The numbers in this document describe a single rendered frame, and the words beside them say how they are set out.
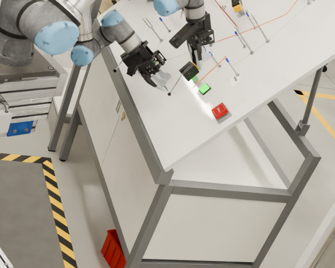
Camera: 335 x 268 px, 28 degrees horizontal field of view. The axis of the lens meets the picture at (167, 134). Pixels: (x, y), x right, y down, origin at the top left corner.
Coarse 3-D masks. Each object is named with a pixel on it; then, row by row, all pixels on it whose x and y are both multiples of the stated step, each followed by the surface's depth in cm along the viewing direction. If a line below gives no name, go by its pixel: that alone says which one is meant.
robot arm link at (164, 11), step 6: (150, 0) 233; (156, 0) 226; (162, 0) 225; (168, 0) 225; (174, 0) 226; (180, 0) 228; (186, 0) 229; (156, 6) 228; (162, 6) 226; (168, 6) 225; (174, 6) 227; (180, 6) 229; (162, 12) 227; (168, 12) 226; (174, 12) 229
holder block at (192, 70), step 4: (188, 64) 251; (192, 64) 250; (184, 68) 251; (188, 68) 250; (192, 68) 249; (196, 68) 250; (180, 72) 252; (184, 72) 249; (188, 72) 249; (192, 72) 250; (196, 72) 251; (184, 76) 250; (188, 76) 250; (192, 76) 251; (188, 80) 251
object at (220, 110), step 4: (220, 104) 237; (216, 108) 237; (220, 108) 236; (224, 108) 235; (212, 112) 237; (216, 112) 236; (220, 112) 235; (224, 112) 234; (216, 116) 234; (220, 116) 235
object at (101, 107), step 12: (96, 60) 329; (96, 72) 327; (108, 72) 311; (96, 84) 325; (108, 84) 309; (84, 96) 341; (96, 96) 323; (108, 96) 307; (84, 108) 339; (96, 108) 321; (108, 108) 306; (120, 108) 292; (96, 120) 319; (108, 120) 304; (96, 132) 317; (108, 132) 302; (96, 144) 316; (108, 144) 300
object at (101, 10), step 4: (104, 0) 355; (108, 0) 356; (112, 0) 357; (116, 0) 359; (120, 0) 361; (100, 4) 351; (104, 4) 351; (108, 4) 351; (112, 4) 352; (100, 8) 348; (104, 8) 348; (108, 8) 348; (100, 12) 345
